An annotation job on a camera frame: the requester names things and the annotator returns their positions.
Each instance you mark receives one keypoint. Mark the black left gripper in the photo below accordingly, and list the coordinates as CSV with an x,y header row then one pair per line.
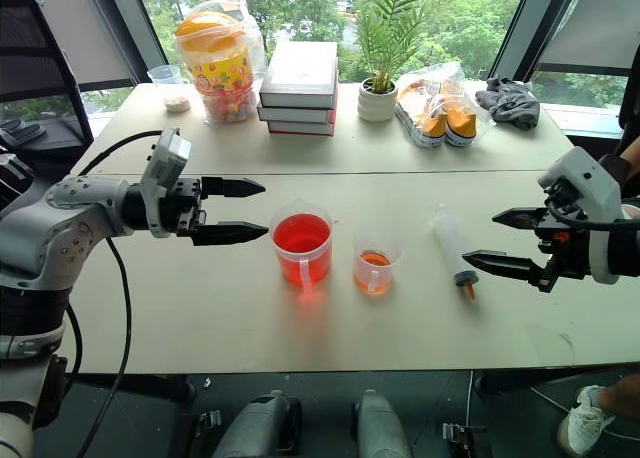
x,y
186,205

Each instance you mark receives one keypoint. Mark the empty clear measuring cup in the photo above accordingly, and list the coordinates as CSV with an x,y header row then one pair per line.
x,y
164,75

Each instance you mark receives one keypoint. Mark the clear plastic syringe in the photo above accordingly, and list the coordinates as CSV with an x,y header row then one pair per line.
x,y
450,243

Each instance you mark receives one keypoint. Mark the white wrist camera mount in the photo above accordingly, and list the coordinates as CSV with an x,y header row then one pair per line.
x,y
163,178
590,198

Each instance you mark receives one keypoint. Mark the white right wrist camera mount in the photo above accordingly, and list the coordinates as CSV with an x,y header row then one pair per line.
x,y
590,198

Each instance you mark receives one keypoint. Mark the potted green palm plant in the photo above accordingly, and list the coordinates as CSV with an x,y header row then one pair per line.
x,y
382,53

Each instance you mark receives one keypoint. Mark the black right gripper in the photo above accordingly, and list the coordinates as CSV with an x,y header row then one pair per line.
x,y
562,243

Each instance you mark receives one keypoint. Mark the bagged orange white shoes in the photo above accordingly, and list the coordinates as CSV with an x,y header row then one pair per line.
x,y
440,108

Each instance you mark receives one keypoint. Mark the person's forearm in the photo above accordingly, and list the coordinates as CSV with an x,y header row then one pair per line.
x,y
631,153

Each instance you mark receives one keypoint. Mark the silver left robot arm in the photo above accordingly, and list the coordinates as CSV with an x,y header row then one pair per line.
x,y
47,228

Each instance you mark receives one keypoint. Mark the small white lump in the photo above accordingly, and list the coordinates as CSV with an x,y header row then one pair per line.
x,y
178,103

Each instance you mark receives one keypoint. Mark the black office chair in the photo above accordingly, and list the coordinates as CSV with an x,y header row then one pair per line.
x,y
37,78

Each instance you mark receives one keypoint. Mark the large beaker red liquid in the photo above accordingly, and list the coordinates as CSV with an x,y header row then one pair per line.
x,y
302,250

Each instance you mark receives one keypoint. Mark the stack of three books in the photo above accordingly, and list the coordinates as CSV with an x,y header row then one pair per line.
x,y
300,85

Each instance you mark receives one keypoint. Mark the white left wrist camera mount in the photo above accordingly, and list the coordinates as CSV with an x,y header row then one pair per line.
x,y
163,178

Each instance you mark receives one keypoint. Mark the bagged orange-lidded toy jar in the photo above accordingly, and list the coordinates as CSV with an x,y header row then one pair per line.
x,y
220,63

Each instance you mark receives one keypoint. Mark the small beaker orange liquid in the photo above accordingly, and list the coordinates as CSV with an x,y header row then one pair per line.
x,y
375,270

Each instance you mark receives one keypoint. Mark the grey robot leg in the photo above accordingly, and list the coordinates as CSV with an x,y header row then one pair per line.
x,y
381,425
262,428

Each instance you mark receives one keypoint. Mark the white sneaker on foot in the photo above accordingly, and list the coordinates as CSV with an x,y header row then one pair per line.
x,y
585,423

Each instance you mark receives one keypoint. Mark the grey crumpled cloth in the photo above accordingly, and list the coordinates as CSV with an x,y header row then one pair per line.
x,y
510,103

